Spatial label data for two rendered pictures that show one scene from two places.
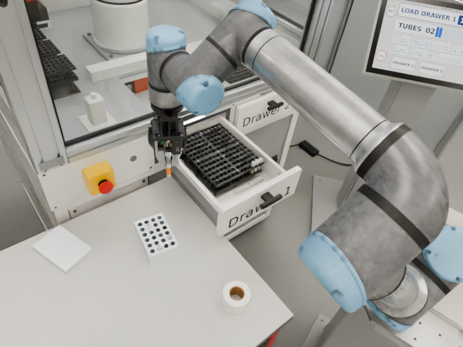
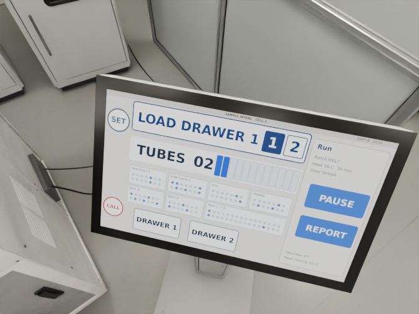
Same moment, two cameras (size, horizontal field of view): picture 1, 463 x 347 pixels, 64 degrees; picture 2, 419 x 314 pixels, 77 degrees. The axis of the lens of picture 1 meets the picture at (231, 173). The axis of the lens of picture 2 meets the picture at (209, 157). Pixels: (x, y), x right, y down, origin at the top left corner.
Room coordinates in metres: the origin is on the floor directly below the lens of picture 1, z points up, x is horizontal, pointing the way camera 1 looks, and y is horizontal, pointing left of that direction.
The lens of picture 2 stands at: (1.23, -0.70, 1.50)
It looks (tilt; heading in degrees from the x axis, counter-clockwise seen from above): 57 degrees down; 4
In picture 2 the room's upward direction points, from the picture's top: 4 degrees clockwise
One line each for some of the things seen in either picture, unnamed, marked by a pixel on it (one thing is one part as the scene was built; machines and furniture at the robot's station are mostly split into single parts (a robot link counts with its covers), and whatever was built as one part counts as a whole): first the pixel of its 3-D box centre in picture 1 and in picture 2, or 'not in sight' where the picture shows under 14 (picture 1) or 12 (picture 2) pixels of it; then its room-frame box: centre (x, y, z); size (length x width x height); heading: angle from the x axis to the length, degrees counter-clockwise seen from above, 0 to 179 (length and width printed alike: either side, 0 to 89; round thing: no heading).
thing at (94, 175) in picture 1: (100, 178); not in sight; (0.68, 0.36, 0.88); 0.07 x 0.05 x 0.07; 134
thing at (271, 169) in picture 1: (215, 158); not in sight; (0.84, 0.06, 0.86); 0.40 x 0.26 x 0.06; 44
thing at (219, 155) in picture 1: (217, 159); not in sight; (0.83, 0.05, 0.87); 0.22 x 0.18 x 0.06; 44
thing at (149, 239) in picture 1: (156, 237); not in sight; (0.58, 0.18, 0.78); 0.12 x 0.08 x 0.04; 35
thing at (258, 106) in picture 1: (266, 107); not in sight; (1.14, -0.09, 0.87); 0.29 x 0.02 x 0.11; 134
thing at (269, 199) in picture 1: (269, 198); not in sight; (0.67, -0.11, 0.91); 0.07 x 0.04 x 0.01; 134
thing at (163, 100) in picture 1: (168, 92); not in sight; (0.66, 0.16, 1.21); 0.08 x 0.08 x 0.05
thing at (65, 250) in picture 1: (63, 248); not in sight; (0.51, 0.41, 0.77); 0.13 x 0.09 x 0.02; 64
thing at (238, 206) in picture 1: (260, 200); not in sight; (0.69, -0.09, 0.87); 0.29 x 0.02 x 0.11; 134
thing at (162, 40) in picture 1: (167, 58); not in sight; (0.65, 0.16, 1.28); 0.09 x 0.08 x 0.11; 40
